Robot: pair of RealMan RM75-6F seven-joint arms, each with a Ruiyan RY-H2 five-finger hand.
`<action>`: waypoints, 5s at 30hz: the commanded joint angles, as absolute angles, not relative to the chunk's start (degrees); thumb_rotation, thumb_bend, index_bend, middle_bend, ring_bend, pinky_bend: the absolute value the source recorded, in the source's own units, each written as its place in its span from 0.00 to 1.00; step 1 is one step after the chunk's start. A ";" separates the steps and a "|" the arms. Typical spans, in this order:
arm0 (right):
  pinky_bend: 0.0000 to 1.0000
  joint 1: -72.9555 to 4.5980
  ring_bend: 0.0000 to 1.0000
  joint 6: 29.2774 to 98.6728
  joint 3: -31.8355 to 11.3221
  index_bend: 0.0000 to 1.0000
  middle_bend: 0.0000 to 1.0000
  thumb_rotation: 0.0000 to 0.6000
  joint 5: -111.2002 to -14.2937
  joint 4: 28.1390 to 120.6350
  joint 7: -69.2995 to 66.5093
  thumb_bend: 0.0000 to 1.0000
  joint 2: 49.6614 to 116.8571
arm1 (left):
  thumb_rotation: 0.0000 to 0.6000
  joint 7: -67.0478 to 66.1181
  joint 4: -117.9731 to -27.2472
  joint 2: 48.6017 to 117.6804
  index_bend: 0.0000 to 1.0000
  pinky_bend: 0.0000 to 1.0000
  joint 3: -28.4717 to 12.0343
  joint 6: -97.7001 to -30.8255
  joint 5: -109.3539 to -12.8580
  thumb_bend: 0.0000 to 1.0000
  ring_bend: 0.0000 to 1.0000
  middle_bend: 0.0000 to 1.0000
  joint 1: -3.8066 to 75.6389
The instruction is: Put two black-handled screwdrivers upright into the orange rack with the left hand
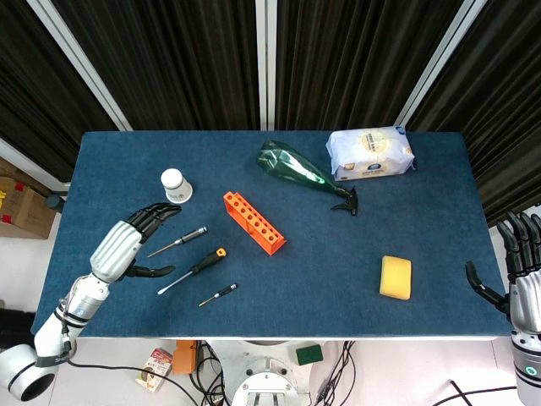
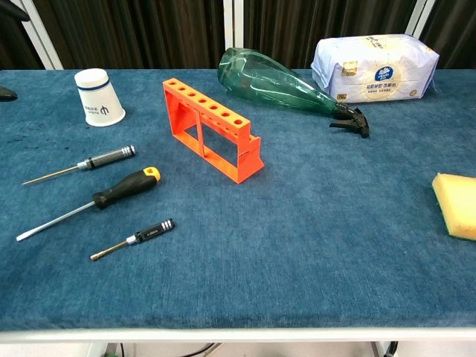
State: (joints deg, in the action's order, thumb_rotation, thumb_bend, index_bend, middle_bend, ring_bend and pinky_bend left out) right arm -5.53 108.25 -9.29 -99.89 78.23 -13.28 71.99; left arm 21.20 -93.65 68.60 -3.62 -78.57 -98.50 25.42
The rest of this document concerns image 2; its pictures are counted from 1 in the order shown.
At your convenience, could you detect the long silver precision screwdriver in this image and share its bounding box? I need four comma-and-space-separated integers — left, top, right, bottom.
21, 144, 137, 186

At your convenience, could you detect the black orange flathead screwdriver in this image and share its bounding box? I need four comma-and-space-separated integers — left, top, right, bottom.
16, 166, 162, 242

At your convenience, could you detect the short black precision screwdriver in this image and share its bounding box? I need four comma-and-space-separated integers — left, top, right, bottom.
90, 217, 175, 262

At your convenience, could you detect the orange test tube rack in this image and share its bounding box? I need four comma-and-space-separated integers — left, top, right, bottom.
162, 77, 266, 185

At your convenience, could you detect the dark curtain panel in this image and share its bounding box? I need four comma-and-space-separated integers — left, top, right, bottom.
419, 0, 476, 71
243, 0, 419, 71
31, 0, 226, 71
0, 0, 48, 71

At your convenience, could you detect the white round bottle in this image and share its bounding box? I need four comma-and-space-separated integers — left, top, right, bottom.
74, 68, 126, 128

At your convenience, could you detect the green spray bottle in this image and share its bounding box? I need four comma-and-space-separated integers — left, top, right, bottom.
216, 47, 371, 139

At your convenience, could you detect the blue table cloth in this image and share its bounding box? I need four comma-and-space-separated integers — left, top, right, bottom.
0, 68, 476, 332

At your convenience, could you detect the white tissue pack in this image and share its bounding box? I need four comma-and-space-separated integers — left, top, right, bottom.
310, 33, 440, 104

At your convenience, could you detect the yellow sponge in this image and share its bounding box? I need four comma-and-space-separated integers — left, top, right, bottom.
431, 172, 476, 242

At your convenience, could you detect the white frame post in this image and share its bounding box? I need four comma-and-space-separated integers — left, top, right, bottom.
9, 0, 64, 71
222, 0, 245, 70
404, 0, 437, 40

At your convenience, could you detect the white table frame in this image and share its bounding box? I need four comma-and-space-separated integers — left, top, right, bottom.
0, 327, 476, 357

